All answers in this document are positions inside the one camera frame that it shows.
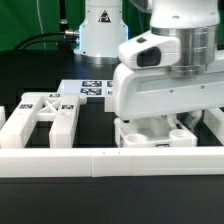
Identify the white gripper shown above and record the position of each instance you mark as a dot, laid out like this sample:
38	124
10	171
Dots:
153	92

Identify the white chair seat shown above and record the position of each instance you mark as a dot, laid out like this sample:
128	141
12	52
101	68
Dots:
159	131

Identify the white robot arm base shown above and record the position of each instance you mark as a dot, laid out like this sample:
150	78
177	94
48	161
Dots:
101	32

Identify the white right fence bar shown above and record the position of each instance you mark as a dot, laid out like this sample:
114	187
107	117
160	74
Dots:
214	120

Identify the white fence bar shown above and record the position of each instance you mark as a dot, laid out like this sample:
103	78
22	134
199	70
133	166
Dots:
107	162
214	120
2	117

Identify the white left fence bar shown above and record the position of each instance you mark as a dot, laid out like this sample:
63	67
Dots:
2	117

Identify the white front fence bar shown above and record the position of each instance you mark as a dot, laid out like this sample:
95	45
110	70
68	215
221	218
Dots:
107	162

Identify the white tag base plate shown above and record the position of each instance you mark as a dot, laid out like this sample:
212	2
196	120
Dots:
92	88

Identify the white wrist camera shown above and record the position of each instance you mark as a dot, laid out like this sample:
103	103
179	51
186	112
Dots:
150	51

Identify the white chair back frame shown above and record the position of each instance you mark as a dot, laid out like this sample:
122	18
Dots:
62	110

